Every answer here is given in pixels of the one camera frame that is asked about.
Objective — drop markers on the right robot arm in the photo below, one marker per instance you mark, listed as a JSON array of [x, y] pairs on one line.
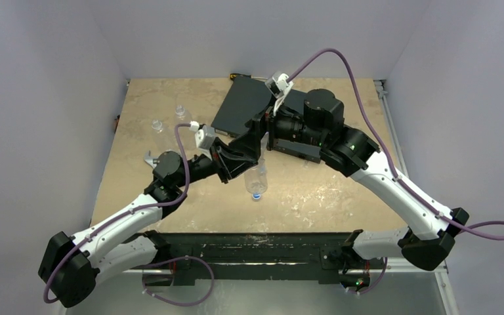
[[431, 228]]

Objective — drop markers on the red handled adjustable wrench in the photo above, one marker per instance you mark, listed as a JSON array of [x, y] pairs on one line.
[[149, 159]]

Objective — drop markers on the clear plastic bottle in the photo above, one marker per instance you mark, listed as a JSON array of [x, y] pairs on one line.
[[255, 178], [158, 127], [182, 115]]

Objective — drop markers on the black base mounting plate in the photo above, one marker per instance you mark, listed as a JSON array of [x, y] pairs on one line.
[[323, 257]]

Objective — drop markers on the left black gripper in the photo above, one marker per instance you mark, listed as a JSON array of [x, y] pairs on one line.
[[229, 162]]

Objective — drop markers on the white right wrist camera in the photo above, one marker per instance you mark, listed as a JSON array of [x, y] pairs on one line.
[[280, 85]]

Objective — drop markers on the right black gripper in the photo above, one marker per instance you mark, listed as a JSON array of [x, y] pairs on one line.
[[271, 128]]

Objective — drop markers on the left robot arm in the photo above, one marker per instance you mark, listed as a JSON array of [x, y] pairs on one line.
[[72, 266]]

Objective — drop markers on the black flat electronics box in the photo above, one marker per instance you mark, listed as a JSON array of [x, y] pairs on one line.
[[245, 98]]

